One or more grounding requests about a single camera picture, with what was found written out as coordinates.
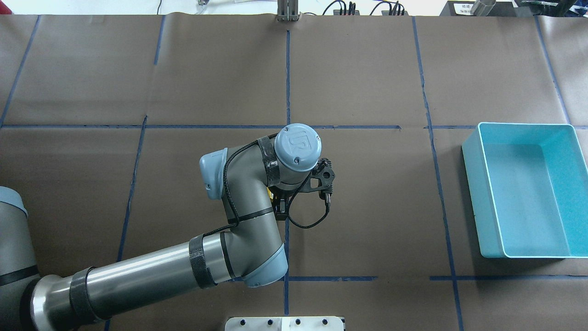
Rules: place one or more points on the black box with label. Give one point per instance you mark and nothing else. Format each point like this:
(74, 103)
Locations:
(454, 8)

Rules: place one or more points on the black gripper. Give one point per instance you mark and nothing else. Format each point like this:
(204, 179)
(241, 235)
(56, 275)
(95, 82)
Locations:
(280, 207)

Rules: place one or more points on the silver metal cylinder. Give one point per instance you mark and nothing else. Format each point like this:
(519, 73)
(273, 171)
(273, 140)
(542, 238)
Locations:
(482, 8)

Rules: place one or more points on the grey metal post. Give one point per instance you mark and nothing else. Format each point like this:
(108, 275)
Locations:
(288, 10)

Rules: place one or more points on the turquoise plastic bin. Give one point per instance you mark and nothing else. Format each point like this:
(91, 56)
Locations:
(528, 185)

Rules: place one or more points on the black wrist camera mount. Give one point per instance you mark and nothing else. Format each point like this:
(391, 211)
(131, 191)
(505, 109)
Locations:
(324, 176)

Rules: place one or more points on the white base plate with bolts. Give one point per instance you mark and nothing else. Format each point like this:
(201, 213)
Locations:
(286, 323)

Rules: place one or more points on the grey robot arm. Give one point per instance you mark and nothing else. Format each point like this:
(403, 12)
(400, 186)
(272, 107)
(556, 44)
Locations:
(250, 247)

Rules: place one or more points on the yellow beetle toy car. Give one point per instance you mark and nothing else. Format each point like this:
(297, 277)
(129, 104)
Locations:
(271, 194)

